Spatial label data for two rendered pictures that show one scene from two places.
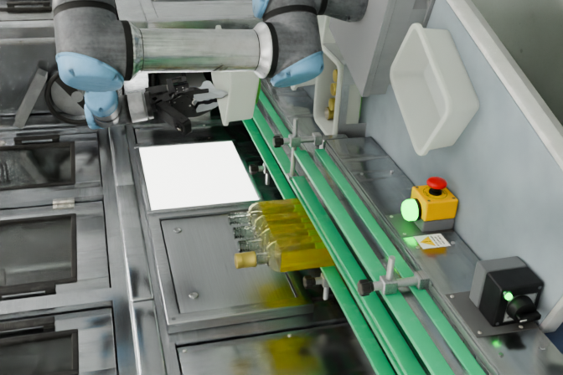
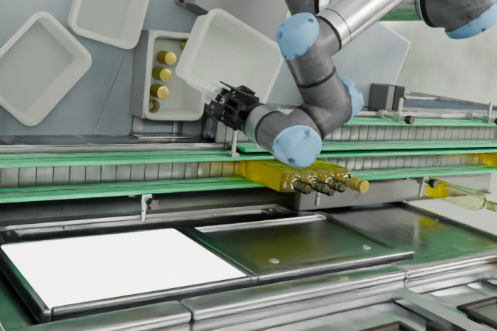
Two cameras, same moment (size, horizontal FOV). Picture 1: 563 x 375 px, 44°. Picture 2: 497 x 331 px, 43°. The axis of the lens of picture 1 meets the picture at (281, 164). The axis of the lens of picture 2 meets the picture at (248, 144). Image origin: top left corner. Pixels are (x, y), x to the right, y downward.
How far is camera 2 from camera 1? 2.61 m
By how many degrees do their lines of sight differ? 102
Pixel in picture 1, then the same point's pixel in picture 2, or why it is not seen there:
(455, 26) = not seen: outside the picture
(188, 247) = (298, 254)
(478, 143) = not seen: hidden behind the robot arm
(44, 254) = not seen: outside the picture
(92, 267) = (367, 317)
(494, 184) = (349, 57)
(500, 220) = (356, 74)
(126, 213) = (265, 292)
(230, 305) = (359, 235)
